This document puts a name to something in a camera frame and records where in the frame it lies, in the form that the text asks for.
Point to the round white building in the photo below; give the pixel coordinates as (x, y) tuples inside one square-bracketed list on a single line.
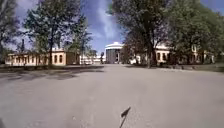
[(113, 53)]

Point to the grey asphalt ground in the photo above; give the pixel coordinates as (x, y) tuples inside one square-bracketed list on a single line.
[(113, 93)]

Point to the pale building behind trees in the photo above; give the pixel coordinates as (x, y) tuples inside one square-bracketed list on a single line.
[(162, 55)]

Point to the low yellow building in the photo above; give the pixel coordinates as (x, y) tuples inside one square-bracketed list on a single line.
[(60, 58)]

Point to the group of large trees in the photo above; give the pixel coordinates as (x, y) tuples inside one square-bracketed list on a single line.
[(166, 23)]

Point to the grass strip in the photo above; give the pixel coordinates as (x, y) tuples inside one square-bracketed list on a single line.
[(43, 67)]

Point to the dark chimney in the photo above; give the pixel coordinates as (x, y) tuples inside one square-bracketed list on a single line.
[(22, 46)]

